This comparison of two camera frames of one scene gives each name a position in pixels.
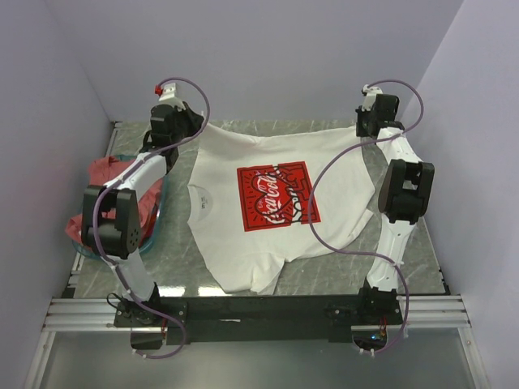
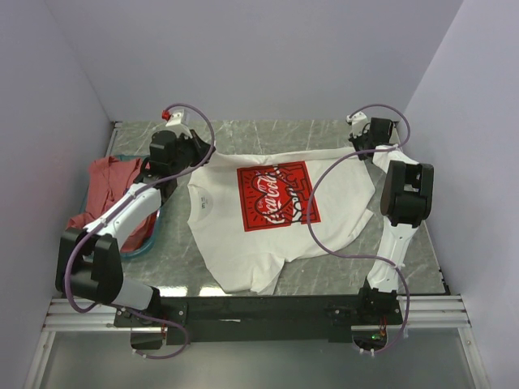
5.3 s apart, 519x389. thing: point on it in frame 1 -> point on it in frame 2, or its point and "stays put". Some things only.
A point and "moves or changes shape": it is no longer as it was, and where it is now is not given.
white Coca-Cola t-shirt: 248,202 moves or changes shape
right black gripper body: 363,120 -> 360,142
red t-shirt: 100,170 stays put
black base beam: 269,319 stays put
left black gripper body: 186,125 -> 190,149
